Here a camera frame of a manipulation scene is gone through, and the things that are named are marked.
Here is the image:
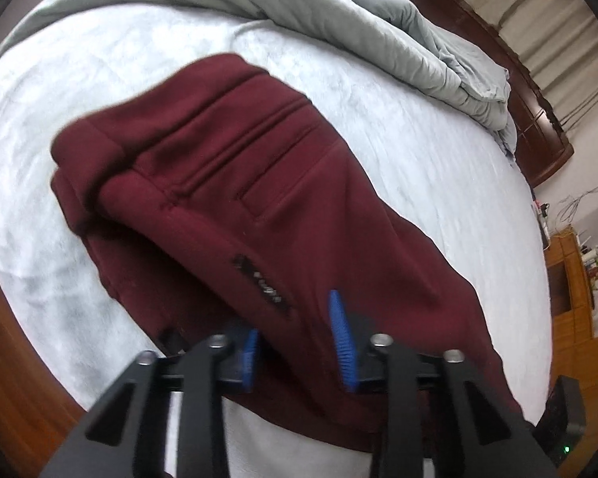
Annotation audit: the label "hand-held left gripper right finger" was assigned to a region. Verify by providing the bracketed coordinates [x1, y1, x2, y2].
[328, 290, 559, 478]

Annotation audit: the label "beige curtain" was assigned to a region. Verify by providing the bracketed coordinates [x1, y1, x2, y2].
[439, 0, 598, 130]

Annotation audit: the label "wooden cabinet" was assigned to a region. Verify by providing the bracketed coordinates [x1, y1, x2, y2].
[545, 231, 598, 389]

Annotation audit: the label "dark wooden headboard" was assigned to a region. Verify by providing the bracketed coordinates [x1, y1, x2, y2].
[396, 0, 576, 190]

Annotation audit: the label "bed with white sheet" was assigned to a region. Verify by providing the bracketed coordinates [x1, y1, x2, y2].
[0, 0, 554, 459]

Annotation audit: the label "grey duvet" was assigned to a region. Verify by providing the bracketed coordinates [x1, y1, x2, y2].
[0, 0, 519, 165]

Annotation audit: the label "maroon pants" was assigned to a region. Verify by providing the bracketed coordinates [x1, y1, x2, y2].
[50, 52, 524, 459]

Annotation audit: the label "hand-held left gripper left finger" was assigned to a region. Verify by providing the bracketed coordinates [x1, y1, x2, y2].
[37, 319, 260, 478]

